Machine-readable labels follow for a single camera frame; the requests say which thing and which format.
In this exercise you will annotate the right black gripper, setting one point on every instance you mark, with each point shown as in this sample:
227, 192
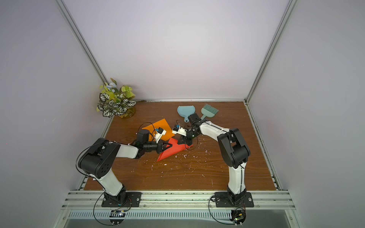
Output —
185, 138

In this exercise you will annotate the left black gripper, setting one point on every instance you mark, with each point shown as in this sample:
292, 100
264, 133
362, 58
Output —
159, 147

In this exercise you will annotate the red square paper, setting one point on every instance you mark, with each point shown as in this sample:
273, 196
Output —
175, 148

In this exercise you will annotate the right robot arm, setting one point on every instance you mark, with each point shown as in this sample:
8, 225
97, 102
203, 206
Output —
234, 151

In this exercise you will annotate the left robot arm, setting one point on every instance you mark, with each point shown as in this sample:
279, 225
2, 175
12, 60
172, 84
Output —
96, 161

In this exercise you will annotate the orange square paper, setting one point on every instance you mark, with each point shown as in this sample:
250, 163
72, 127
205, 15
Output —
160, 124

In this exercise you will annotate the light blue dustpan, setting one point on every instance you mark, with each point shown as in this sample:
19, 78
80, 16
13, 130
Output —
185, 112

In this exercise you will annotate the green hand brush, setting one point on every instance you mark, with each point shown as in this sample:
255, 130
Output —
208, 111

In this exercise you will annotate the potted artificial plant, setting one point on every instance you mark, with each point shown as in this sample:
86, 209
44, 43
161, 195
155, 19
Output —
116, 101

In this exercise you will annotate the left connector board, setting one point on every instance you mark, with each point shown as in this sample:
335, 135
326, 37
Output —
116, 217

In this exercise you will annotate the connector board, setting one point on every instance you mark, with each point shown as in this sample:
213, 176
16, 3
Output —
238, 216
116, 217

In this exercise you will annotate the right connector board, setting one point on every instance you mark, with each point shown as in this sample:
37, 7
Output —
238, 216

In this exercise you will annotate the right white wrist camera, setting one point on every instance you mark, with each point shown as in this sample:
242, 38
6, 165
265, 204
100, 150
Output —
178, 129

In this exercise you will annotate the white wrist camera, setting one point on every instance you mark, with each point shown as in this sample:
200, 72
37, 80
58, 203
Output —
178, 129
159, 133

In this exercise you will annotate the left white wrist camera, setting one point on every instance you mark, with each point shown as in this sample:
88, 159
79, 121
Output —
159, 133

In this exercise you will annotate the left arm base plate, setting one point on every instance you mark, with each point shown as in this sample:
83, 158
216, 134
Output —
128, 199

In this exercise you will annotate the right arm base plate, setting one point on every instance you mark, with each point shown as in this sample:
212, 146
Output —
225, 200

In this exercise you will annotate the aluminium front rail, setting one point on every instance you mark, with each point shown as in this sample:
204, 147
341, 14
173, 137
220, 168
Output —
265, 200

